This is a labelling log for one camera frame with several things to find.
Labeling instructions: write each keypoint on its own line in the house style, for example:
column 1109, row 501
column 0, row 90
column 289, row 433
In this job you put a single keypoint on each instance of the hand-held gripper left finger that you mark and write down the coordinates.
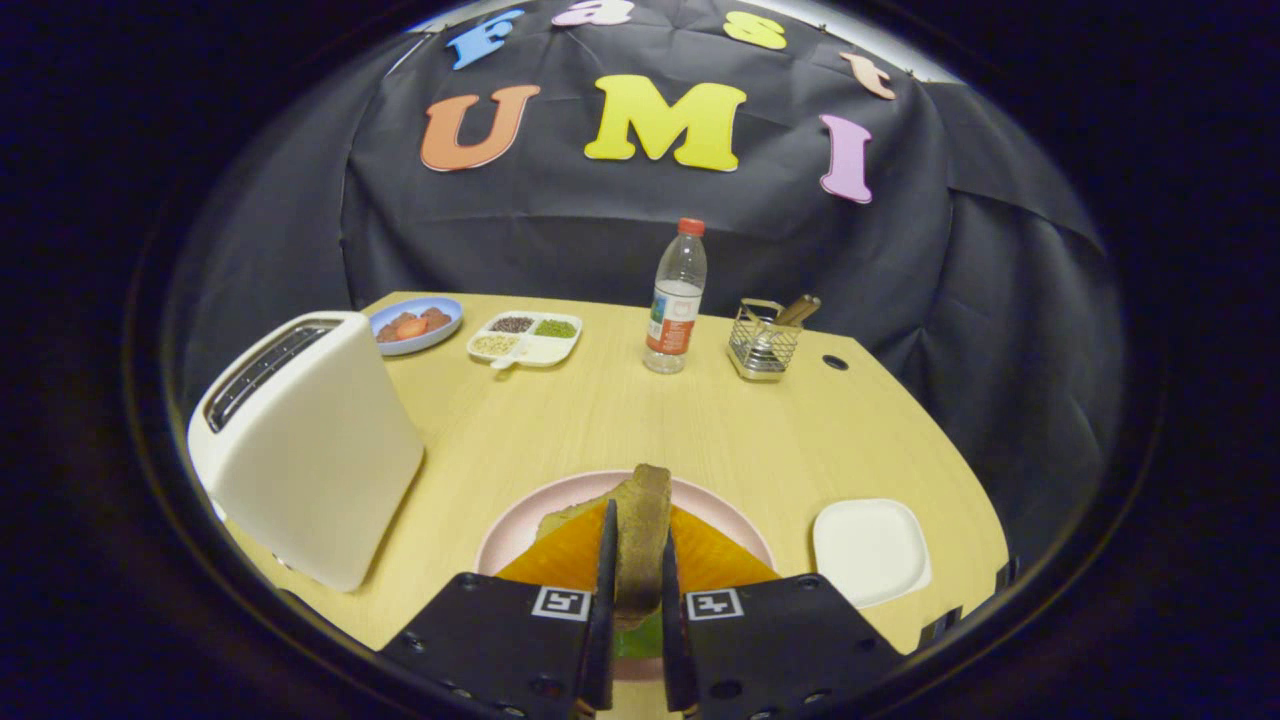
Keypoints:
column 600, row 650

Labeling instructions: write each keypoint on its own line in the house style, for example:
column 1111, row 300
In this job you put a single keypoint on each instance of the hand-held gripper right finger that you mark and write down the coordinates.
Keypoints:
column 675, row 650

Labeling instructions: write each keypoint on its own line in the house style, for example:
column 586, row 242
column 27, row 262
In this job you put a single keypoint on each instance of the green lettuce leaf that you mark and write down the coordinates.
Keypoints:
column 640, row 640

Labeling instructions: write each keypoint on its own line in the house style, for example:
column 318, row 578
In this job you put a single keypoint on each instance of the brown toast slice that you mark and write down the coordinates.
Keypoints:
column 642, row 540

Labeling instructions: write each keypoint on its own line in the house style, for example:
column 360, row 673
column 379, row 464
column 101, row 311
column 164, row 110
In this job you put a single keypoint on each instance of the pink plate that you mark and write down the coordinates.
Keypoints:
column 720, row 515

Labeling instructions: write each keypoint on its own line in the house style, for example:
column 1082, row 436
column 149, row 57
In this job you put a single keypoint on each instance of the white square plate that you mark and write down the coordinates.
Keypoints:
column 870, row 550

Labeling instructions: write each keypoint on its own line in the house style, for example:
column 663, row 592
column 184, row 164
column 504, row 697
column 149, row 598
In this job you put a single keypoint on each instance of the white divided grain tray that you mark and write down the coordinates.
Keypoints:
column 545, row 350

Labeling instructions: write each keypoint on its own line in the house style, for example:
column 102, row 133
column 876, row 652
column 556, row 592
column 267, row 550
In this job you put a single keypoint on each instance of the clear plastic water bottle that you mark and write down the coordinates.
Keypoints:
column 672, row 320

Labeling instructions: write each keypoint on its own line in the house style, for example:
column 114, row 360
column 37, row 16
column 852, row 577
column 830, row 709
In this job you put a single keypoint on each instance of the white toaster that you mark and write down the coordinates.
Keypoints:
column 310, row 470

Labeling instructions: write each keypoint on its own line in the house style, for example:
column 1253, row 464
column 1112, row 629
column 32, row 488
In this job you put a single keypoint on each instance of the blue plate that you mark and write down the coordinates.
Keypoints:
column 435, row 339

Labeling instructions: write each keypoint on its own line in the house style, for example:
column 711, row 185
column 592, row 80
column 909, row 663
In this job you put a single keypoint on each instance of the red meat slices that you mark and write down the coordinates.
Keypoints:
column 410, row 326

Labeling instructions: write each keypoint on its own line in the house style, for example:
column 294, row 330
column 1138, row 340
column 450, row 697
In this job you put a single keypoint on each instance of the black backdrop cloth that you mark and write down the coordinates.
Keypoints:
column 560, row 240

